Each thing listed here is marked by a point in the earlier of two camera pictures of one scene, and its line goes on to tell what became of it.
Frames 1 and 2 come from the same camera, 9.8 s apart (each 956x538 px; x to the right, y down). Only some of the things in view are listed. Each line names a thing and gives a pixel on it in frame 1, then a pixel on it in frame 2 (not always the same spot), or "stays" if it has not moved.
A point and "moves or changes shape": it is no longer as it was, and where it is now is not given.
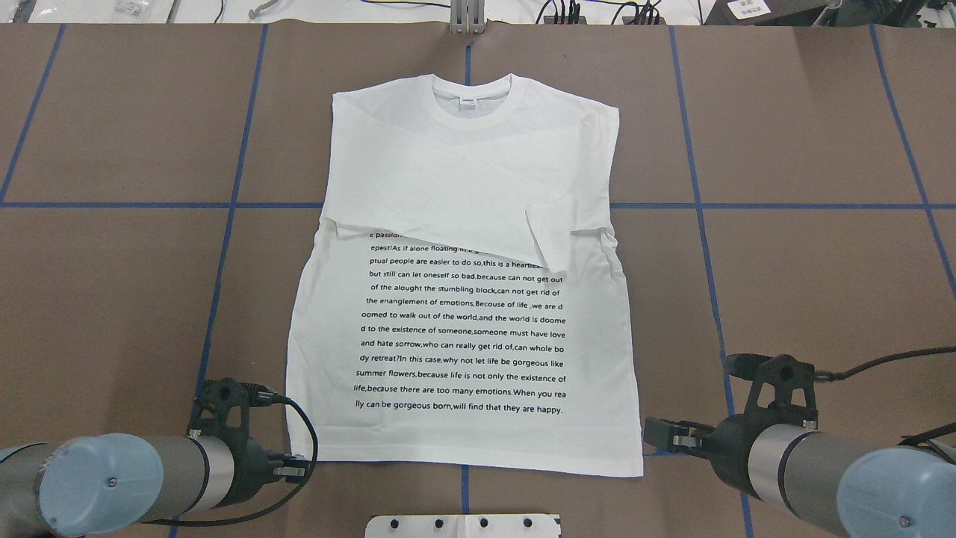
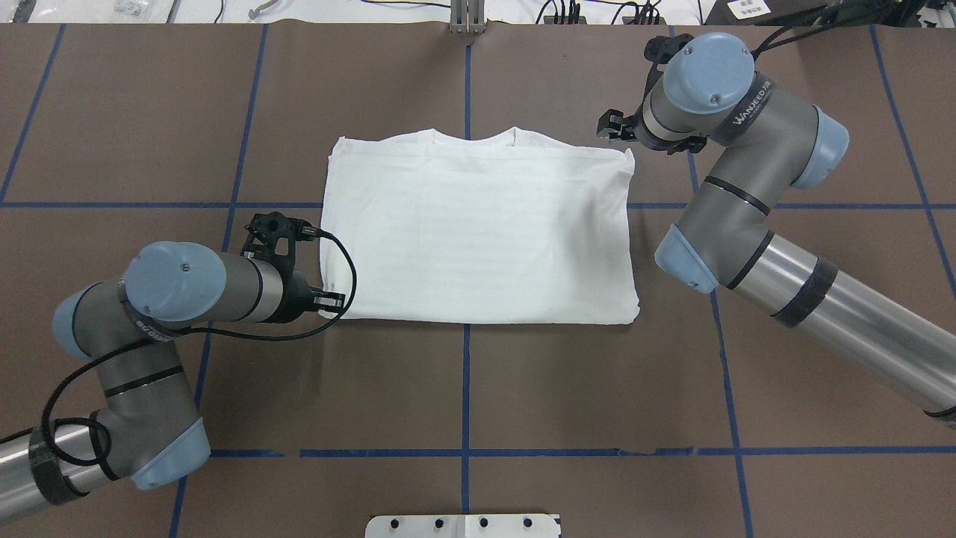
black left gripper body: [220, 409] → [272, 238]
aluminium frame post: [467, 16] stays
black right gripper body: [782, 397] → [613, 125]
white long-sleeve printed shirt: [464, 306] moves or changes shape
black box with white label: [761, 12] stays
